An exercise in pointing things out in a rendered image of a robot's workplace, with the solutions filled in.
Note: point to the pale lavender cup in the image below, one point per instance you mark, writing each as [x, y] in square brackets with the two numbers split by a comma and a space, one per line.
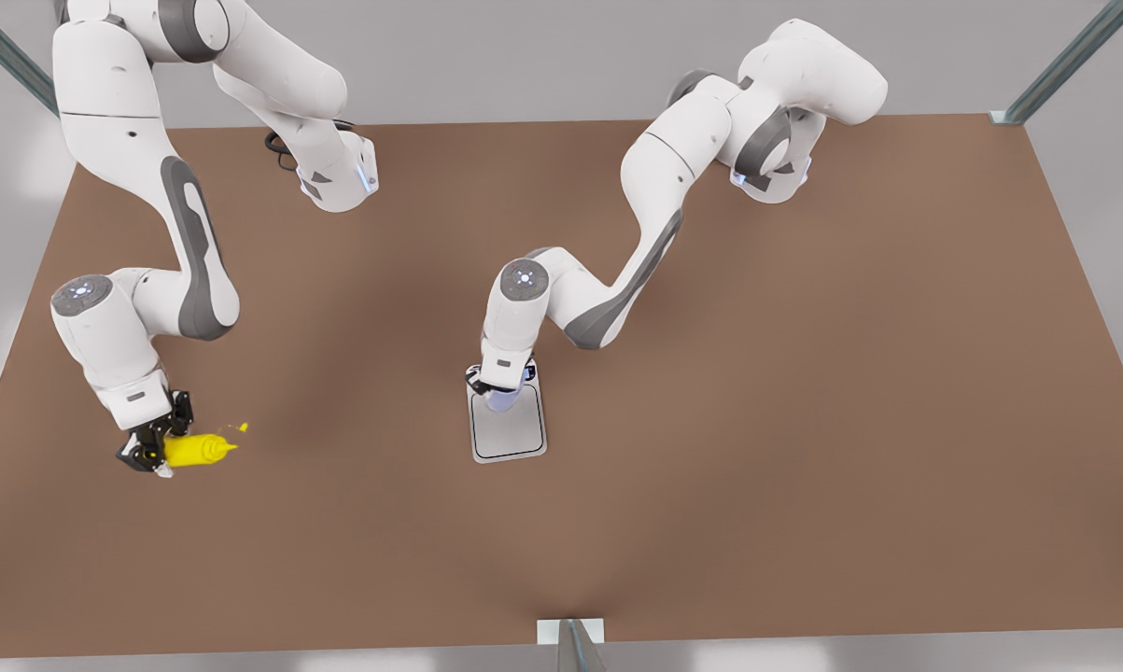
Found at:
[501, 402]

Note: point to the yellow sauce bottle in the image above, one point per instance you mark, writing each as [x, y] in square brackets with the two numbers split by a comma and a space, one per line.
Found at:
[197, 450]

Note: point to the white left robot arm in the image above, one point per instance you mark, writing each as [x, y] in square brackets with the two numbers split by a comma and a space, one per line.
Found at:
[659, 177]

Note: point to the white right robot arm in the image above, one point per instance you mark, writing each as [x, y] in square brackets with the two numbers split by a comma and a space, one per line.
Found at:
[113, 140]

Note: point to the yellow sauce drops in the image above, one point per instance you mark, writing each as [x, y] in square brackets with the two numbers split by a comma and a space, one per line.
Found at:
[241, 428]

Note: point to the grey flat weighing scale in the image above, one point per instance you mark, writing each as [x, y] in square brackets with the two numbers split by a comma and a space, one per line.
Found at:
[510, 432]

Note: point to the silver frame post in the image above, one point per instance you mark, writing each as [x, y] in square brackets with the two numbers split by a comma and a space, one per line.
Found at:
[1065, 63]
[6, 56]
[575, 646]

